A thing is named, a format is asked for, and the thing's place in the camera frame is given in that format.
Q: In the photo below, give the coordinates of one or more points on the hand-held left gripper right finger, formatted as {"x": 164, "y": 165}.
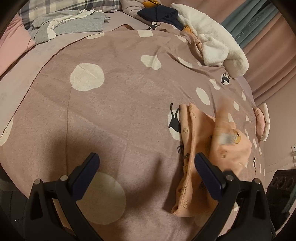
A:
{"x": 208, "y": 176}

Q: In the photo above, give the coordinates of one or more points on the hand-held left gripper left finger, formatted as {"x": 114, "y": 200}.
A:
{"x": 84, "y": 172}

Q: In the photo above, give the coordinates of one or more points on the peach cartoon print top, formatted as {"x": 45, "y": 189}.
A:
{"x": 231, "y": 155}

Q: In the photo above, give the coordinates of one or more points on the peach bear print pants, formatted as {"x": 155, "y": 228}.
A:
{"x": 198, "y": 139}

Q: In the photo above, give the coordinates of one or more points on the mauve polka dot blanket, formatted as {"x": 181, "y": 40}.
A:
{"x": 115, "y": 109}

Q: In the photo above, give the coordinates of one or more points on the black box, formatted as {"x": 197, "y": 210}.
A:
{"x": 279, "y": 192}

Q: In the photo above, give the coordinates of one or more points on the small pink and white cloth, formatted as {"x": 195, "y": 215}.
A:
{"x": 262, "y": 120}

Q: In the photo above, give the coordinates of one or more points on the mauve bed sheet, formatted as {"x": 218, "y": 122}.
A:
{"x": 23, "y": 76}

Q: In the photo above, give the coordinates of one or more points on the pink curtain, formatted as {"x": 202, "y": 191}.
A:
{"x": 272, "y": 64}

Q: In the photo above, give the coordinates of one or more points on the white fleece garment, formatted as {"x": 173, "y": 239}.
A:
{"x": 215, "y": 39}

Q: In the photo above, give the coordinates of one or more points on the pink pillow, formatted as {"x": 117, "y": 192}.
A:
{"x": 11, "y": 46}

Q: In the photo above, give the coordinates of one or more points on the light grey garment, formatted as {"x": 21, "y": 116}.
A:
{"x": 81, "y": 25}

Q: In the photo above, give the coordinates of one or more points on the dark grey garment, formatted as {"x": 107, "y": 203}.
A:
{"x": 39, "y": 32}

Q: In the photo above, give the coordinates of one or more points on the teal curtain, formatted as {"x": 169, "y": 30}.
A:
{"x": 245, "y": 25}

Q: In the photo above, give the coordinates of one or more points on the plaid pillow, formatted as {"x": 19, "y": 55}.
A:
{"x": 57, "y": 7}

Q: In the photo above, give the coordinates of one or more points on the navy and mustard garment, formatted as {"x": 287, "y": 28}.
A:
{"x": 161, "y": 12}

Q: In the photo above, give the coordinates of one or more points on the lilac padded quilt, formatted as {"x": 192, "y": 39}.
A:
{"x": 131, "y": 7}

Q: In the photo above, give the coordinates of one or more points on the white wall socket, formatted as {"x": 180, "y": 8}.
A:
{"x": 293, "y": 150}

